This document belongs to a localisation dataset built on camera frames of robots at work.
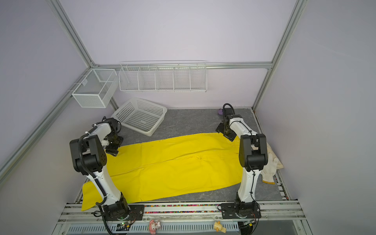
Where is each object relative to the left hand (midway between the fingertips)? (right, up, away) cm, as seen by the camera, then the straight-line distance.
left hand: (121, 147), depth 94 cm
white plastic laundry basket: (+5, +22, +21) cm, 31 cm away
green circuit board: (+12, -34, -23) cm, 43 cm away
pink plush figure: (+29, -32, -26) cm, 50 cm away
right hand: (+68, +8, +4) cm, 69 cm away
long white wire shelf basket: (+27, +48, +5) cm, 55 cm away
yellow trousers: (+32, -11, -5) cm, 34 cm away
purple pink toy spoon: (+70, +25, +25) cm, 78 cm away
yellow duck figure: (+59, -32, -28) cm, 72 cm away
